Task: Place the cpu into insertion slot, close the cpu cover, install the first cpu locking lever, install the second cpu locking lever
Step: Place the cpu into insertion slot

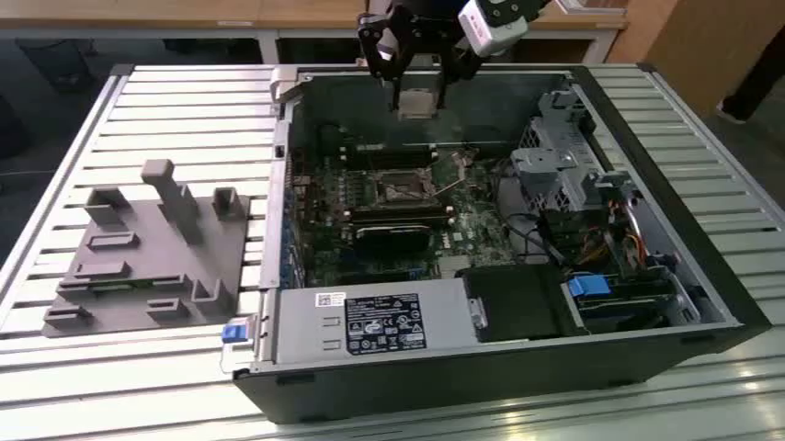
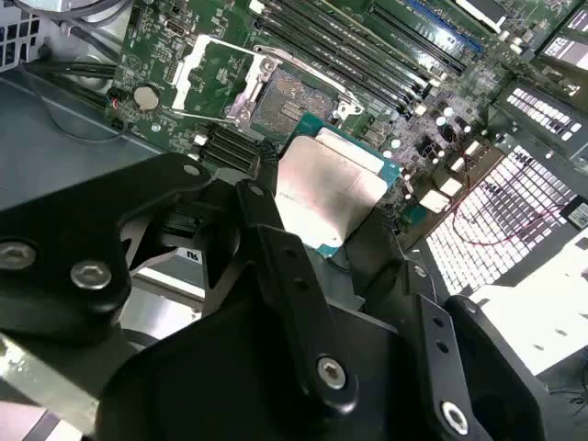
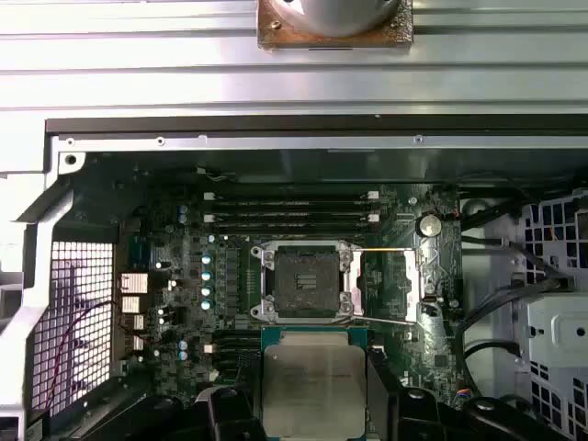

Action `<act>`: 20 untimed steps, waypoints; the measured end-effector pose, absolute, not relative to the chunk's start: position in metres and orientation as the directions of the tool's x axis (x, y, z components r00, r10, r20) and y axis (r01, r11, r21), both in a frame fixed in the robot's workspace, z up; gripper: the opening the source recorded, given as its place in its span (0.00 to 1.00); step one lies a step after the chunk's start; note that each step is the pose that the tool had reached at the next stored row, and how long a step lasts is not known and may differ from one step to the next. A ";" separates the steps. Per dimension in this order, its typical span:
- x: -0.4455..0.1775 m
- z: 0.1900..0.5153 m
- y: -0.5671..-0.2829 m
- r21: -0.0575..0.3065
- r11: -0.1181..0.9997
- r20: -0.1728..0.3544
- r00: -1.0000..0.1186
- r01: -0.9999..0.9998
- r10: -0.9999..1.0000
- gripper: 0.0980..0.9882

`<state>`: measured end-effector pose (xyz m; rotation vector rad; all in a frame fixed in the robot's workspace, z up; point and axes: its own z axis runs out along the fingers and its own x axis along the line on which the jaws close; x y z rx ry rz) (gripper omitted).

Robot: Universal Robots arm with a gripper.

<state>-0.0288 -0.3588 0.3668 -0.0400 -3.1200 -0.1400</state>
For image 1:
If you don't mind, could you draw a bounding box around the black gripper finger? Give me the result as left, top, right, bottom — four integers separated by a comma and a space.
356, 5, 415, 112
429, 26, 487, 110

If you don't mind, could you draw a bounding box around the silver-topped CPU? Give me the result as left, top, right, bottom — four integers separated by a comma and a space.
398, 85, 441, 122

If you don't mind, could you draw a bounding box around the white-latched RAM slot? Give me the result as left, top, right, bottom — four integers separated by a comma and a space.
340, 155, 438, 164
338, 143, 438, 153

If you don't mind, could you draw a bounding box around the CPU socket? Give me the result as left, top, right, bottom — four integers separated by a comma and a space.
366, 168, 445, 207

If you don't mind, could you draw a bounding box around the white document tray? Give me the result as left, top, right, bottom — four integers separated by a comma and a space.
554, 0, 630, 15

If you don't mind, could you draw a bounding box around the metal drive cage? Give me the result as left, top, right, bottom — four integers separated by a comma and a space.
507, 89, 640, 217

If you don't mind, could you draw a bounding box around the wooden desk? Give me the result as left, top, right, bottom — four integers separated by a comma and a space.
0, 0, 630, 65

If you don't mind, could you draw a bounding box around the green motherboard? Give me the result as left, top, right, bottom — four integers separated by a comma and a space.
280, 146, 535, 288

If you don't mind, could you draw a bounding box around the black graphics card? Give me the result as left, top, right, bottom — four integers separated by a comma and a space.
352, 222, 434, 257

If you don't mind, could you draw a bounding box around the wooden cabinet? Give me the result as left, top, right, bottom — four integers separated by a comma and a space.
603, 0, 785, 121

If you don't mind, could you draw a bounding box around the silver chipset heat sink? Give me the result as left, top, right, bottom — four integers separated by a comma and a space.
438, 254, 474, 277

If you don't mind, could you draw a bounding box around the person in dark trousers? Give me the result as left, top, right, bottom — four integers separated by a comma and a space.
716, 25, 785, 125

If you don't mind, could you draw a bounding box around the black waste bin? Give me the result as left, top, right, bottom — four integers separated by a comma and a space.
15, 39, 97, 93

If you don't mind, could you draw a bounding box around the black fan shroud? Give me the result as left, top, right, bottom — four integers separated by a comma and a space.
457, 265, 590, 344

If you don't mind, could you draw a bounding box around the blue disk carrier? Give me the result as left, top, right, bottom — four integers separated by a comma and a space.
566, 274, 613, 300

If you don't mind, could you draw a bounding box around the gray parts rack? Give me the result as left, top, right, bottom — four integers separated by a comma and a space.
39, 158, 254, 340

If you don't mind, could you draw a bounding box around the gray power supply unit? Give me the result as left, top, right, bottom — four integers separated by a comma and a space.
268, 287, 486, 367

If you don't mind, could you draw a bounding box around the black open PC case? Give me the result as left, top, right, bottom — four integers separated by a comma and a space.
231, 63, 773, 426

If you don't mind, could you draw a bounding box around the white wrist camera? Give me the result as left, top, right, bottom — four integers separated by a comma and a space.
458, 0, 553, 60

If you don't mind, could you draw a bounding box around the yellow orange wire bundle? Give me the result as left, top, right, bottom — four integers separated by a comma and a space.
575, 227, 649, 275

